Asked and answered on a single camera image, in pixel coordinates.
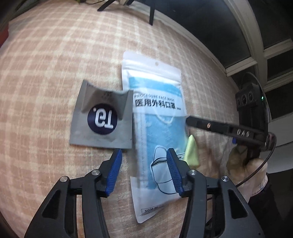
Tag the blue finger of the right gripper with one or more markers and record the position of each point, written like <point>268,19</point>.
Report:
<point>212,126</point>

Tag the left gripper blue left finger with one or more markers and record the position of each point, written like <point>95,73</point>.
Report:
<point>109,171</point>

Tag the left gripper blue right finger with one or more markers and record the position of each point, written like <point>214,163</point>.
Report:
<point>179,173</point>

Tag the face mask package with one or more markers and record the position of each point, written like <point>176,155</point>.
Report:
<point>159,115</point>

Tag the right white gloved hand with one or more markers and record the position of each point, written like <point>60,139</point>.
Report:
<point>237,171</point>

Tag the grey T9 sachet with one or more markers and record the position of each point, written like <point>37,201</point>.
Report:
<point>102,118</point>

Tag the black tripod stand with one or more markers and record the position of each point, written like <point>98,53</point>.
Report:
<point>141,7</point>

